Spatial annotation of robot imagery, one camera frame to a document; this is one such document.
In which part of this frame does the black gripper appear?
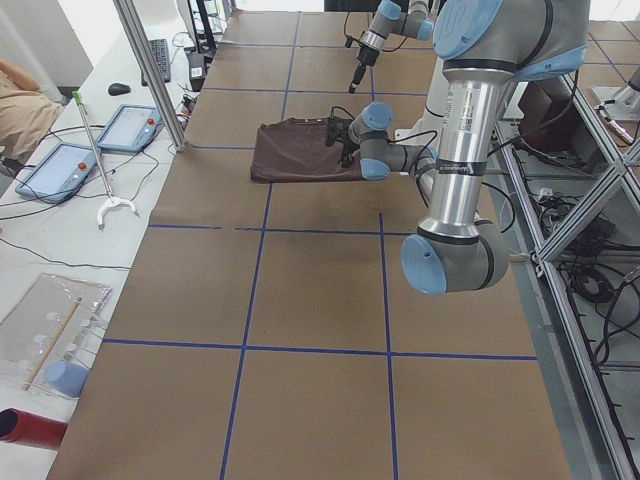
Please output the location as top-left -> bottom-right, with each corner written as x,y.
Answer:
339,134 -> 360,168
348,45 -> 380,94

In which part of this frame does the brown t-shirt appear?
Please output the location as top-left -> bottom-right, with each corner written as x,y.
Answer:
250,118 -> 363,183

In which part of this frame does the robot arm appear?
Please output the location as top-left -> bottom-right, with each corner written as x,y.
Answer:
336,1 -> 590,294
345,0 -> 434,94

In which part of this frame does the black box with label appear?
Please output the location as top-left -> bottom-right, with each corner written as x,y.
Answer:
187,52 -> 207,92

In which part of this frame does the black keyboard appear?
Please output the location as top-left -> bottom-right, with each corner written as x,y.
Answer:
149,39 -> 171,83

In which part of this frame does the far blue teach pendant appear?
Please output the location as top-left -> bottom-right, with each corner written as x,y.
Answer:
96,104 -> 162,153

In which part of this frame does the blue teach pendant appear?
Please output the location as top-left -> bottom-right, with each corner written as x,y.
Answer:
96,104 -> 162,153
15,142 -> 96,204

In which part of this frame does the reacher grabber stick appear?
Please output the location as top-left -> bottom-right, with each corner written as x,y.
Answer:
72,90 -> 138,230

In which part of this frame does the black computer mouse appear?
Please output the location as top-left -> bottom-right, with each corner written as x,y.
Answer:
108,82 -> 131,96

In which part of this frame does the near blue teach pendant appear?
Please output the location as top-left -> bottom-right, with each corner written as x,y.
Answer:
15,142 -> 96,204

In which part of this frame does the wooden stick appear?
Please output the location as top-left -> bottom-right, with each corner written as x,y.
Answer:
22,297 -> 82,391

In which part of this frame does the seated person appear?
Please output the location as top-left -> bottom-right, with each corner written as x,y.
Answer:
1,60 -> 63,164

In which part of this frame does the clear plastic bag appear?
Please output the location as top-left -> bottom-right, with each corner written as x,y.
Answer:
1,274 -> 112,398

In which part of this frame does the blue plastic cup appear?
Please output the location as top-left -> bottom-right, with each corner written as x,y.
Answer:
45,360 -> 90,398

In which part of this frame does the red cylinder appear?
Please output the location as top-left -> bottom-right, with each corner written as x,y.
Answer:
1,408 -> 68,450

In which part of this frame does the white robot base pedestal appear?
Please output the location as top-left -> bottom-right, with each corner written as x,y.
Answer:
394,59 -> 481,178

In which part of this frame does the aluminium frame post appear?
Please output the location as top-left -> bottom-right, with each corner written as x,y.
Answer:
113,0 -> 186,152

